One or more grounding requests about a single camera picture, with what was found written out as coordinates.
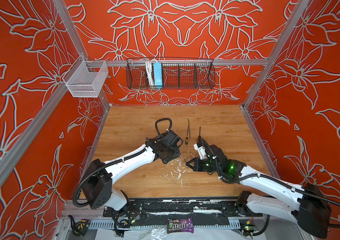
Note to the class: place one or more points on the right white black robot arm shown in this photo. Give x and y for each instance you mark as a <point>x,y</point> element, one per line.
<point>305,205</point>

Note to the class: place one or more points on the black wire wall basket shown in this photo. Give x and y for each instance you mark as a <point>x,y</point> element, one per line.
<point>178,73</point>

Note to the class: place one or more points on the light blue box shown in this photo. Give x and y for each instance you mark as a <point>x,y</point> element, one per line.
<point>158,75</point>

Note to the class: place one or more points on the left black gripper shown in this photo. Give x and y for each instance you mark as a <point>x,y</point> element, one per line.
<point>177,154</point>

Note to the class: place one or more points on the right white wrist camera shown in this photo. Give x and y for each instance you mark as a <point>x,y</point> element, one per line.
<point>201,151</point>

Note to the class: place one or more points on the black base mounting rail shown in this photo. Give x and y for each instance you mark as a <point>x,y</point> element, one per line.
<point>225,206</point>

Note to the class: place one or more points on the yellow black tape measure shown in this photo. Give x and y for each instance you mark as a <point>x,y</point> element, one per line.
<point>79,229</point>

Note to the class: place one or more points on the clear plastic sheet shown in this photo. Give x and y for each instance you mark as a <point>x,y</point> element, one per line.
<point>152,234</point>

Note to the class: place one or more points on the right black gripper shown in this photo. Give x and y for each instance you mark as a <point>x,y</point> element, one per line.
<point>196,164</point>

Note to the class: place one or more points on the clear plastic wall bin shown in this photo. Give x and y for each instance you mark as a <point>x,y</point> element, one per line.
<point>83,81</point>

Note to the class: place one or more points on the purple candy bag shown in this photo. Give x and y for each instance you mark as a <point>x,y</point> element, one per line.
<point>180,226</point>

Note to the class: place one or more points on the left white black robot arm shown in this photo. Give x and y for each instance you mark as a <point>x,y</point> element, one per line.
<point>95,188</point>

